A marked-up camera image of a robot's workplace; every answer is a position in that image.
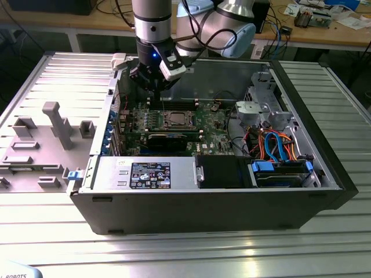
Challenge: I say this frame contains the metal socket cover frame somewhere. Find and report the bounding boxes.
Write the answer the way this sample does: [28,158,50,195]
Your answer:
[164,109,194,128]

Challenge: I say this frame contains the hard disk blue carrier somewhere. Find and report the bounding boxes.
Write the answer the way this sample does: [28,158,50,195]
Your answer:
[248,160,315,188]

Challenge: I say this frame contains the pale blue teach pendant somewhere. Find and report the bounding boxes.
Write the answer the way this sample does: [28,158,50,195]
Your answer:
[0,259,44,278]

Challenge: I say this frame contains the blue box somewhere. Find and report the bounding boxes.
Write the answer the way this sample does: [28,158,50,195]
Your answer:
[323,0,361,9]

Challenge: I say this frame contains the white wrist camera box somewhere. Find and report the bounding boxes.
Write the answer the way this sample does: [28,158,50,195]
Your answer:
[158,50,187,82]

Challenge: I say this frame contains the silver metal drive cage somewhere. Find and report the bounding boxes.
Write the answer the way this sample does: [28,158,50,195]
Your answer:
[234,71,299,130]

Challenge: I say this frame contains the red black twisted wire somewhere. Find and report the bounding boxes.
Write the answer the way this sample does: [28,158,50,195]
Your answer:
[114,92,130,113]

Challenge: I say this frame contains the CPU socket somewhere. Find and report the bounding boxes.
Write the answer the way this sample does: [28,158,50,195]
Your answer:
[162,109,195,129]

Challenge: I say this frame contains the blue SATA cable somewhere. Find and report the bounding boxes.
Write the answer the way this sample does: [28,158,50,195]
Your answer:
[264,131,288,163]

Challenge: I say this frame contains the green motherboard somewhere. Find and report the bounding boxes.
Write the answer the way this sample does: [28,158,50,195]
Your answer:
[119,98,240,157]

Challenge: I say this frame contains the white paper sheets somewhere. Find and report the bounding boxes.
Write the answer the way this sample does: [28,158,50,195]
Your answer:
[337,16,370,30]

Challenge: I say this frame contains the black PC case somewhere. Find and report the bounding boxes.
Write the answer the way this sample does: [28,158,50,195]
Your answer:
[69,51,359,236]

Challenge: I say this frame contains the black monitor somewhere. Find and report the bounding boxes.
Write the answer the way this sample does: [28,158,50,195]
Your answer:
[5,0,94,16]

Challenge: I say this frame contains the thin black wire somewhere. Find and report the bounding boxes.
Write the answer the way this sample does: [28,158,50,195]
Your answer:
[214,90,238,103]

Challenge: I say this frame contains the wooden desk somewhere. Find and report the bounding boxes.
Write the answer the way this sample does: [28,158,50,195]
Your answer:
[0,0,371,53]

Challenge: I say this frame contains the finned CPU heat sink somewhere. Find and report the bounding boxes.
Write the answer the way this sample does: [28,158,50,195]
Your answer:
[294,8,313,29]

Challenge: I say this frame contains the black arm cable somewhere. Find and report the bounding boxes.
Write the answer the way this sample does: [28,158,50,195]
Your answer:
[179,0,243,52]

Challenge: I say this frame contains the orange SATA cable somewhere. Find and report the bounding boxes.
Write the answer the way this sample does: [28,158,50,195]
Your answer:
[254,129,300,162]

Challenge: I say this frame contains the black graphics card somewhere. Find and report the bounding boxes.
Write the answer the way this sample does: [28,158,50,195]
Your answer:
[147,132,188,152]

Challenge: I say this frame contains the grey parts rack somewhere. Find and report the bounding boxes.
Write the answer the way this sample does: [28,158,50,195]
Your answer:
[0,101,97,193]

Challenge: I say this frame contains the silver power supply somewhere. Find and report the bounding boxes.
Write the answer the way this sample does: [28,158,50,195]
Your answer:
[97,156,198,192]

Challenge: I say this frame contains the small metal box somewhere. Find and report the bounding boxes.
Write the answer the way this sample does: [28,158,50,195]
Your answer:
[311,10,333,29]

